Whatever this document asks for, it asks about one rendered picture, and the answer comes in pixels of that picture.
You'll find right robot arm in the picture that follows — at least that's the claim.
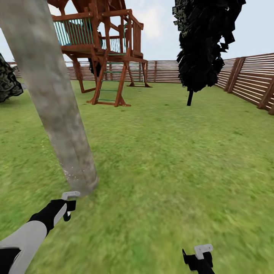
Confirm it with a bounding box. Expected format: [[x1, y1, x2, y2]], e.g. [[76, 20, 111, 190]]
[[183, 244, 214, 274]]

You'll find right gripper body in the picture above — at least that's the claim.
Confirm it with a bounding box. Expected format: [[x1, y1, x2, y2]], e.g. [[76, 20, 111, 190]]
[[187, 252, 213, 274]]

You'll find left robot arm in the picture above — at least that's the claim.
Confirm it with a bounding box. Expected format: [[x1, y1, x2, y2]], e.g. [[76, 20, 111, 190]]
[[0, 191, 80, 274]]

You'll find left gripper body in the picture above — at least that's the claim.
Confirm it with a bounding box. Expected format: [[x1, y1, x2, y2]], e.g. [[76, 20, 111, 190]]
[[64, 200, 76, 211]]

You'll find pesticide atomizer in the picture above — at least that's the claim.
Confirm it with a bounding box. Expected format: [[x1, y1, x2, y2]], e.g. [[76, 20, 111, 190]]
[[63, 211, 71, 222]]

